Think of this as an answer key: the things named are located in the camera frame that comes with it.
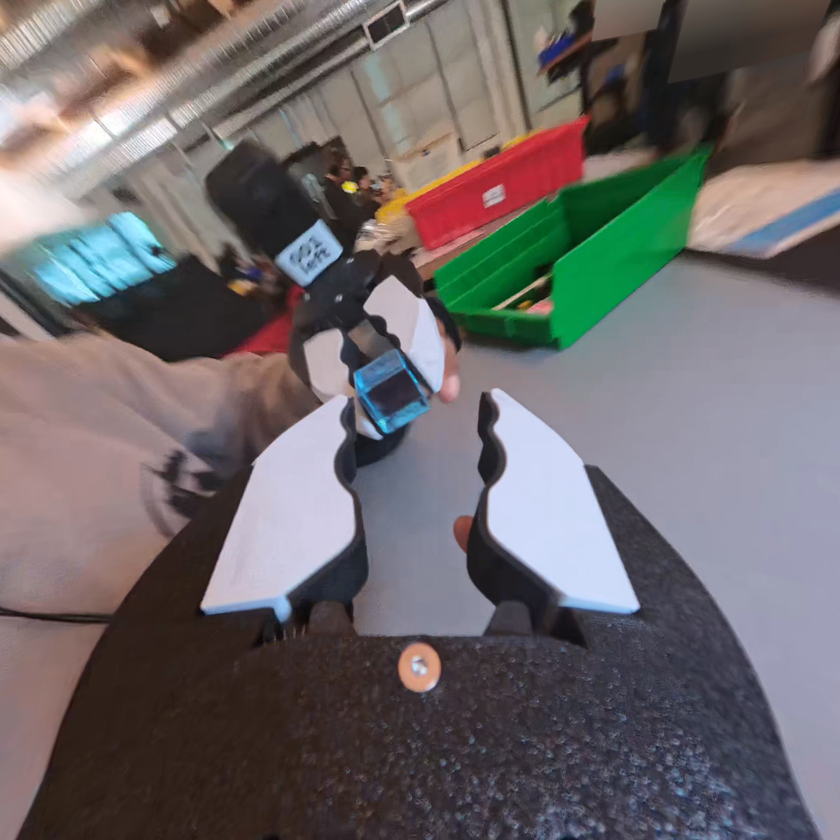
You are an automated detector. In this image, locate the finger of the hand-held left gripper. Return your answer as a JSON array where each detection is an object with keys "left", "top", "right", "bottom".
[
  {"left": 363, "top": 274, "right": 448, "bottom": 401},
  {"left": 304, "top": 327, "right": 386, "bottom": 442}
]

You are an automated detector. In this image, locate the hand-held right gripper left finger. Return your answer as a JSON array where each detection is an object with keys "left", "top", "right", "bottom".
[{"left": 200, "top": 394, "right": 368, "bottom": 624}]

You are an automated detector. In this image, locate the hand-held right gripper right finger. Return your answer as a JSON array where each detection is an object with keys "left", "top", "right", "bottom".
[{"left": 467, "top": 388, "right": 641, "bottom": 616}]

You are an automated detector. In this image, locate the small clear cube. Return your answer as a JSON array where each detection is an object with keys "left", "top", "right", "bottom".
[{"left": 353, "top": 349, "right": 433, "bottom": 435}]

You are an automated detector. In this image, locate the green plastic bin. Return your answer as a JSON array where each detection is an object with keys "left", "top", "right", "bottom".
[{"left": 434, "top": 144, "right": 715, "bottom": 350}]

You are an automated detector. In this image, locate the person's left hand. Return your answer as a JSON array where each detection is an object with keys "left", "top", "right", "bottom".
[{"left": 438, "top": 344, "right": 462, "bottom": 403}]

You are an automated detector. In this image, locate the red plastic case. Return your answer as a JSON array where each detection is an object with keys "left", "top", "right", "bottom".
[{"left": 226, "top": 289, "right": 303, "bottom": 358}]

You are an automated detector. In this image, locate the large black panel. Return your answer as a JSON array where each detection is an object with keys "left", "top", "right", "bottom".
[{"left": 79, "top": 256, "right": 284, "bottom": 362}]

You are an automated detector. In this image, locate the red basket yellow rim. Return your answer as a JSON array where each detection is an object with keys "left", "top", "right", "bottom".
[{"left": 406, "top": 117, "right": 590, "bottom": 252}]

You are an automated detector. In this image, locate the person's beige sweatshirt torso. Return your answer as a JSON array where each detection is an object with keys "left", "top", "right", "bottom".
[{"left": 0, "top": 420, "right": 227, "bottom": 840}]

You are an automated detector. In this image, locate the printed paper sheet blue patch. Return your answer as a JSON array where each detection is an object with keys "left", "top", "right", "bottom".
[{"left": 686, "top": 167, "right": 840, "bottom": 258}]

